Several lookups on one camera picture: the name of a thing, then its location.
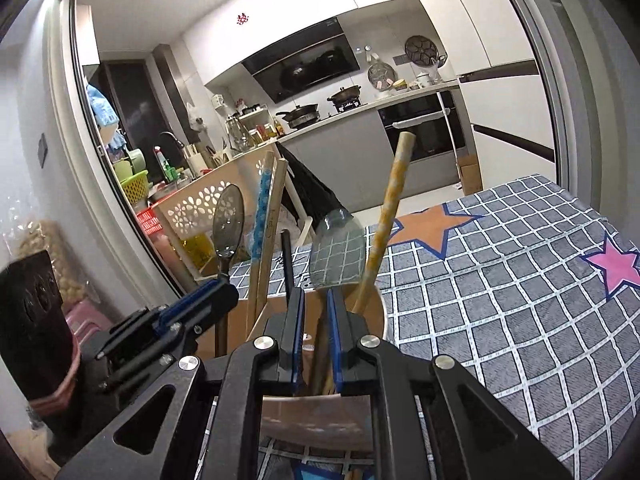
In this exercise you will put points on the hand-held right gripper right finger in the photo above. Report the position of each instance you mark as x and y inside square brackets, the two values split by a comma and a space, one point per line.
[336, 345]

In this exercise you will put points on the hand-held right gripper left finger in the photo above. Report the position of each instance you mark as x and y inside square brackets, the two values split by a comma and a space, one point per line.
[300, 340]

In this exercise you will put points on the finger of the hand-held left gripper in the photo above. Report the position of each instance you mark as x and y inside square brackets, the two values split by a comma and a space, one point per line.
[145, 365]
[200, 302]

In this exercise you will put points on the black chopstick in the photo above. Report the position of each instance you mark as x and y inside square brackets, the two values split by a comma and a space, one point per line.
[287, 265]

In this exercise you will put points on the beige plastic utensil holder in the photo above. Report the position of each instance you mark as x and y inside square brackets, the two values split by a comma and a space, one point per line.
[320, 425]

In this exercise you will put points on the dark translucent spoon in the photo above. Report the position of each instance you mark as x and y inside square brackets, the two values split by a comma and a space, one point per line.
[229, 220]
[337, 255]

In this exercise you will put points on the wooden chopstick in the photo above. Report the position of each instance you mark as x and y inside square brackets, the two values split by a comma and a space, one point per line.
[274, 230]
[390, 200]
[262, 220]

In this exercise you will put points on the yellow cooking oil bottle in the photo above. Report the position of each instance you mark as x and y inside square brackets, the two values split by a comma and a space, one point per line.
[200, 255]

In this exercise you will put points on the stack of pink plastic stools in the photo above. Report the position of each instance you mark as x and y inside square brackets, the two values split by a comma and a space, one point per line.
[87, 322]

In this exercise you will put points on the clear bag of pale beans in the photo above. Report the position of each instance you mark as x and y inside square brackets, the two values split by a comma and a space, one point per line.
[47, 237]

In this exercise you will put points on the red plastic basket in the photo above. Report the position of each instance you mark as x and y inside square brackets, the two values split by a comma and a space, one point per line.
[149, 222]

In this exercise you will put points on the beige floral basket trolley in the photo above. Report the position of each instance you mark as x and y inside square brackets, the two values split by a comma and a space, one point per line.
[195, 205]

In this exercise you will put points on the green plastic basket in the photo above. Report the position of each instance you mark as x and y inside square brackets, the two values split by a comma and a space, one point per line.
[135, 187]

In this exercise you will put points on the green dish soap bottle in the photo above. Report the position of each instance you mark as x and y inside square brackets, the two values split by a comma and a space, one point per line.
[162, 167]

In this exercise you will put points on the white kitchen container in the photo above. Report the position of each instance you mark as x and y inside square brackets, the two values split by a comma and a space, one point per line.
[195, 160]

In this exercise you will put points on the black kitchen faucet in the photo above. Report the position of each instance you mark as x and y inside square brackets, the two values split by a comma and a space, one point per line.
[172, 140]

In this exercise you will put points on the grey checked star tablecloth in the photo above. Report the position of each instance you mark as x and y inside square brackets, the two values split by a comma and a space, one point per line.
[500, 310]

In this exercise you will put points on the white spice rack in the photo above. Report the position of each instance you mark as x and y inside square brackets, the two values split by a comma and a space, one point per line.
[250, 127]

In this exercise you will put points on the grey base cabinet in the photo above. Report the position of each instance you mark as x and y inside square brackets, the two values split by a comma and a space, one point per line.
[340, 160]

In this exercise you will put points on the white hanging plastic bag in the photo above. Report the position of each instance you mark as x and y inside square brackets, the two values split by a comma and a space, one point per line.
[196, 117]

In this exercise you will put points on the black wok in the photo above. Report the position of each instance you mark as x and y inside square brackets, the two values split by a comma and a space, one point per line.
[300, 116]

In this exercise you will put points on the blue hanging cloth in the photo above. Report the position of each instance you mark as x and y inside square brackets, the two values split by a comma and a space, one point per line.
[102, 110]

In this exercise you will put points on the cardboard box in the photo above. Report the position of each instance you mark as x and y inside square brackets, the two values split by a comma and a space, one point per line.
[470, 175]

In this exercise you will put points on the black built-in oven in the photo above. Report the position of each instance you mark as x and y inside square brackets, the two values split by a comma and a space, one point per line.
[420, 130]

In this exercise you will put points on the black cooking pot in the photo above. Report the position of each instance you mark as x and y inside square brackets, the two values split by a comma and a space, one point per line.
[345, 97]

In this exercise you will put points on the white mop pole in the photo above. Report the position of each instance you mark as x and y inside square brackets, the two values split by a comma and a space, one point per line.
[447, 125]

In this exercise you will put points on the black range hood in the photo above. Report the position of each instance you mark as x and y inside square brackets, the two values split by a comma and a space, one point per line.
[300, 62]

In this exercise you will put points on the round grey plate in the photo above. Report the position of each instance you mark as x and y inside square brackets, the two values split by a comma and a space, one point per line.
[381, 76]

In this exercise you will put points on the white enamel pot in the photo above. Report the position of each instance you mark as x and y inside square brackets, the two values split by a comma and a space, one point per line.
[425, 80]

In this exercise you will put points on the red paper decoration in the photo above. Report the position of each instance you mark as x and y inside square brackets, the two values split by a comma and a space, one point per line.
[242, 18]

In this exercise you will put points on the white upper kitchen cabinets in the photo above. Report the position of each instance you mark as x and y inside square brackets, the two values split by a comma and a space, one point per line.
[280, 15]

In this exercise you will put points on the round dark multi-well pan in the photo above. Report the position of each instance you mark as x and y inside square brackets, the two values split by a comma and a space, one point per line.
[421, 50]

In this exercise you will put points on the white refrigerator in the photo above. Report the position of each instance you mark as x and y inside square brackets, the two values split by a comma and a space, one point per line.
[500, 20]

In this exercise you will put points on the dark wall switch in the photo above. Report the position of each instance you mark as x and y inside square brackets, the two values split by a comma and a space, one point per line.
[43, 150]

